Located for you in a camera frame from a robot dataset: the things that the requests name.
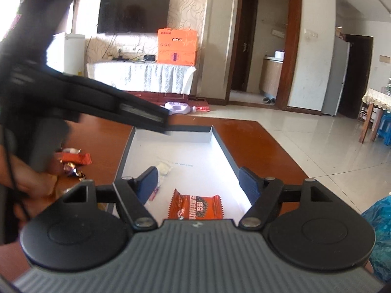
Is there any person's left hand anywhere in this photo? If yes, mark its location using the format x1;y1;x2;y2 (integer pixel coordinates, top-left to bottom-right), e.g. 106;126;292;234
0;154;59;208

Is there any orange cardboard gift box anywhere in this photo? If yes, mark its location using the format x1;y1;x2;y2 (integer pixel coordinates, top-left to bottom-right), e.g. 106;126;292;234
157;28;198;67

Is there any wooden kitchen cabinet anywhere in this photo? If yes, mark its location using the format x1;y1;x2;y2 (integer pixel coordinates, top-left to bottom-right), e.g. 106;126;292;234
260;56;283;98

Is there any white lace cabinet cloth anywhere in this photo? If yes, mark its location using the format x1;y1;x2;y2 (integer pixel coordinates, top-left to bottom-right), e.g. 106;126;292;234
86;61;197;96

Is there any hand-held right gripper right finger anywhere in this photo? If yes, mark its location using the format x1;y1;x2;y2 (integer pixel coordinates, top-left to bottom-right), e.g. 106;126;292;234
238;167;335;231

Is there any dark wooden television cabinet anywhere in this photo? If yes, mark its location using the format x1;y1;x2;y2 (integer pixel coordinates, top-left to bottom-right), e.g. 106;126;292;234
124;90;209;107

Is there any dark brown door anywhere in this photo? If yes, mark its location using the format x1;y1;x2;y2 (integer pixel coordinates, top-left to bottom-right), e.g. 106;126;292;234
339;35;374;119

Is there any dining table with lace cloth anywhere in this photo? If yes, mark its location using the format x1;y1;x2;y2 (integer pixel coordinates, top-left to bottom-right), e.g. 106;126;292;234
359;88;391;144

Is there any purple plastic bottle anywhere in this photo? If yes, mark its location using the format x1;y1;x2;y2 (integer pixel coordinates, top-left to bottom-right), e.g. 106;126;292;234
164;101;192;115

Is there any purple wrapped candy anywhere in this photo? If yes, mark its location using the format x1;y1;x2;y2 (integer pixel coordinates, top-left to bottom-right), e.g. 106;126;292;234
63;162;87;180

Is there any white floor appliance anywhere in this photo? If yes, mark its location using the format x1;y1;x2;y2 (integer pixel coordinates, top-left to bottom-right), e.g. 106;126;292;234
46;32;86;77

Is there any grey refrigerator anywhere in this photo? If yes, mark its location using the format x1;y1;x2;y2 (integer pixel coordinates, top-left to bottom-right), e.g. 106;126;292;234
321;35;351;116

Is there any shallow white tray grey rim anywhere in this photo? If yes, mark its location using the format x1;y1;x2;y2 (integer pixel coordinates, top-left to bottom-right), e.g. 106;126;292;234
114;125;254;220

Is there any long orange snack bar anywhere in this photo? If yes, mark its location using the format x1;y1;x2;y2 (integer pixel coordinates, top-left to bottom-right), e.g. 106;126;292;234
55;152;92;166

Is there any dark wooden door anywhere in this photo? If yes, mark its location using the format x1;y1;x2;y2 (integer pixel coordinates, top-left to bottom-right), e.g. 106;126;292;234
240;0;259;92

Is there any blue plastic stool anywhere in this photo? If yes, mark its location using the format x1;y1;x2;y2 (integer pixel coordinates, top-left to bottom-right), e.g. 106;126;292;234
376;113;391;146

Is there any small white candy packet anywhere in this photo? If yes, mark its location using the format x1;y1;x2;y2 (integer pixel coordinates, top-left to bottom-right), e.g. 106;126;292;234
156;159;174;176

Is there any square orange snack packet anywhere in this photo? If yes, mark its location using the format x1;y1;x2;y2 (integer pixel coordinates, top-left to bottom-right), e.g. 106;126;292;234
168;188;225;220

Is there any red floor item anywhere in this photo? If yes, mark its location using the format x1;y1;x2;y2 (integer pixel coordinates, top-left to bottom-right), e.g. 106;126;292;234
187;97;211;113

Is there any black wall television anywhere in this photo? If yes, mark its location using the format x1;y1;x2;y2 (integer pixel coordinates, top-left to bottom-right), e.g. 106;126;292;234
97;0;171;34

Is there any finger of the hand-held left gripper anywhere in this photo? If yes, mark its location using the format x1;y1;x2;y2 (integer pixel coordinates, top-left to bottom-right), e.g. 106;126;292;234
64;98;168;135
63;76;169;123

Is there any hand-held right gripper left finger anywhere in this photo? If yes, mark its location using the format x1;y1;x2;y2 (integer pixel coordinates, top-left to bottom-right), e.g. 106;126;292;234
61;166;159;231

